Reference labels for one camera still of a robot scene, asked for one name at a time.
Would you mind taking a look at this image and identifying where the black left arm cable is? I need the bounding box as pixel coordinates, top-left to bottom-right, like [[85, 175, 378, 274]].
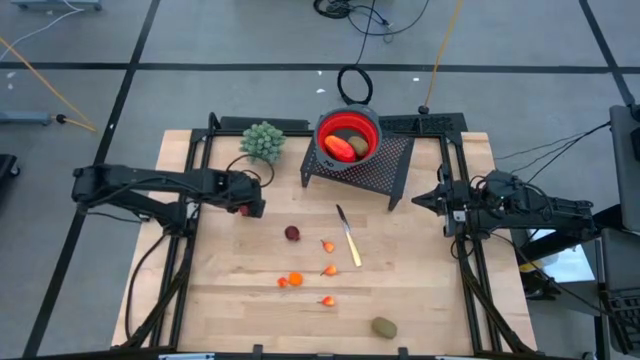
[[224, 153, 276, 189]]

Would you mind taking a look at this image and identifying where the brown kiwi fruit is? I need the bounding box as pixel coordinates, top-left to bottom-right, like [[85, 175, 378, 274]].
[[370, 316, 399, 341], [346, 135, 371, 158]]

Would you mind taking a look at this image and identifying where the white sheet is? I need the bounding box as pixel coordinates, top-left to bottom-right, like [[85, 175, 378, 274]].
[[526, 223, 597, 284]]

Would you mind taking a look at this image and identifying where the knife with cream handle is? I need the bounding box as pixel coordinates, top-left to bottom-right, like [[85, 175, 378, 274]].
[[335, 203, 363, 268]]

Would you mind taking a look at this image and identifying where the thin black cable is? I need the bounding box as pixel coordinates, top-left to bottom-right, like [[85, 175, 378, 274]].
[[522, 121, 612, 189]]

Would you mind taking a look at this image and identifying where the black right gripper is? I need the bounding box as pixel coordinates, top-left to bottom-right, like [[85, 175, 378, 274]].
[[411, 164, 474, 239]]

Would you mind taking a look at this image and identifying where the black base cable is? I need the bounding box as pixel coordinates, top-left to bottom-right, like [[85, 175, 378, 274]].
[[123, 230, 170, 342]]

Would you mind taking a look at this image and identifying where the red collapsible colander bowl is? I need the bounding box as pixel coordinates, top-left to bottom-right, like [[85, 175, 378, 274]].
[[313, 104, 384, 173]]

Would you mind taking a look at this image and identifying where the yellow cable with black end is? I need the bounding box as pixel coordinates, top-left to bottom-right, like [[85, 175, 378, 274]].
[[0, 37, 97, 133], [422, 0, 466, 115]]

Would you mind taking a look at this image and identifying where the black keyboard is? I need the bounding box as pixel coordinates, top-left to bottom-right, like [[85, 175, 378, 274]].
[[602, 288, 640, 357]]

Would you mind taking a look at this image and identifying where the green grape bunch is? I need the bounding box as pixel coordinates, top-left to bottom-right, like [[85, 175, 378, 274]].
[[238, 120, 288, 166]]

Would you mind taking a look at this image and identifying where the black coiled cable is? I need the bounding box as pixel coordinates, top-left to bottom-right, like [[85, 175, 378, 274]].
[[336, 0, 377, 108]]

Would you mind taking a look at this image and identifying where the black perforated metal shelf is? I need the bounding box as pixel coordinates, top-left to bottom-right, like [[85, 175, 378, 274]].
[[299, 130, 416, 212]]

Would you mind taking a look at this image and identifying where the black cable bundle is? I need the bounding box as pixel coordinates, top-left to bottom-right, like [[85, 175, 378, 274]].
[[312, 0, 431, 39]]

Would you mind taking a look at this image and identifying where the black perforated bracket plate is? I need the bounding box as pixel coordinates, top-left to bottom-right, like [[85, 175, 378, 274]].
[[372, 112, 469, 146]]

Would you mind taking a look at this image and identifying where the white cable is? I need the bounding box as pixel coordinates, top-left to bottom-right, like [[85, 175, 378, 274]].
[[0, 0, 84, 64]]

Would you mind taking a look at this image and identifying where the grey desk panel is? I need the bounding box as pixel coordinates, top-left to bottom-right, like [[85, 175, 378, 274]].
[[599, 227, 640, 291], [608, 103, 640, 232]]

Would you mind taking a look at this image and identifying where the grey floor bar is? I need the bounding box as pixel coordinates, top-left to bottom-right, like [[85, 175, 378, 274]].
[[0, 110, 54, 127]]

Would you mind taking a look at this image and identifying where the black caster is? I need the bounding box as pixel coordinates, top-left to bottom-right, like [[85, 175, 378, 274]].
[[0, 153, 21, 179]]

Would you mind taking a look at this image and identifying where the grey cart base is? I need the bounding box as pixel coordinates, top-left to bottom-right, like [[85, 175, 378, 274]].
[[10, 0, 104, 12]]

